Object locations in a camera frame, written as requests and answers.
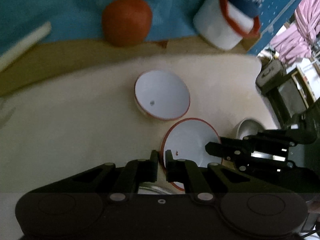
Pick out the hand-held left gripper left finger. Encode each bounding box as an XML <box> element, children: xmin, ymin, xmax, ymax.
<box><xmin>27</xmin><ymin>150</ymin><xmax>159</xmax><ymax>203</ymax></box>

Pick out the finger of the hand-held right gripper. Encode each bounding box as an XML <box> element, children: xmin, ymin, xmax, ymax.
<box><xmin>219</xmin><ymin>129</ymin><xmax>298</xmax><ymax>155</ymax></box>
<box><xmin>205</xmin><ymin>142</ymin><xmax>294</xmax><ymax>173</ymax></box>

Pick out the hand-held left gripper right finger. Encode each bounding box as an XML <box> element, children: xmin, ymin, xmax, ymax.
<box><xmin>166</xmin><ymin>150</ymin><xmax>295</xmax><ymax>202</ymax></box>

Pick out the steel bowl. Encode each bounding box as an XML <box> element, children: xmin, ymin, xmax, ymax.
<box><xmin>236</xmin><ymin>119</ymin><xmax>266</xmax><ymax>140</ymax></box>

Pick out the white bowl with red rim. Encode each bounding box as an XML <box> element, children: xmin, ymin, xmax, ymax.
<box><xmin>161</xmin><ymin>117</ymin><xmax>223</xmax><ymax>192</ymax></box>
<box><xmin>134</xmin><ymin>70</ymin><xmax>191</xmax><ymax>121</ymax></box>

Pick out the dark bag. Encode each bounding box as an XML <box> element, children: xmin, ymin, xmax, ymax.
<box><xmin>255</xmin><ymin>59</ymin><xmax>287</xmax><ymax>93</ymax></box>

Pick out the pink cloth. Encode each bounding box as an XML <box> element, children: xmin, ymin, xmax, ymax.
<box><xmin>270</xmin><ymin>0</ymin><xmax>320</xmax><ymax>63</ymax></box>

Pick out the cream table cover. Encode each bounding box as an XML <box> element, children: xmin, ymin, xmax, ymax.
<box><xmin>0</xmin><ymin>54</ymin><xmax>279</xmax><ymax>193</ymax></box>

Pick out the blue white-dotted fabric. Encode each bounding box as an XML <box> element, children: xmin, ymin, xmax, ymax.
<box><xmin>250</xmin><ymin>0</ymin><xmax>310</xmax><ymax>53</ymax></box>

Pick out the wooden board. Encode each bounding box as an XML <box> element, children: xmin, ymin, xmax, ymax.
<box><xmin>0</xmin><ymin>34</ymin><xmax>262</xmax><ymax>97</ymax></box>

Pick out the red tomato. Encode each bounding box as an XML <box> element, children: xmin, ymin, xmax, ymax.
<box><xmin>101</xmin><ymin>0</ymin><xmax>153</xmax><ymax>47</ymax></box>

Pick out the white rolling pin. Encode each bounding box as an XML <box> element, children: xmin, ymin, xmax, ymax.
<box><xmin>0</xmin><ymin>21</ymin><xmax>52</xmax><ymax>72</ymax></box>

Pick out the blue cloth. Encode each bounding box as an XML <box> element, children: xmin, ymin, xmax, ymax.
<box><xmin>0</xmin><ymin>0</ymin><xmax>218</xmax><ymax>43</ymax></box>

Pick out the white jar with red handle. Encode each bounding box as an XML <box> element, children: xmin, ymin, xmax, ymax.
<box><xmin>193</xmin><ymin>0</ymin><xmax>263</xmax><ymax>50</ymax></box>

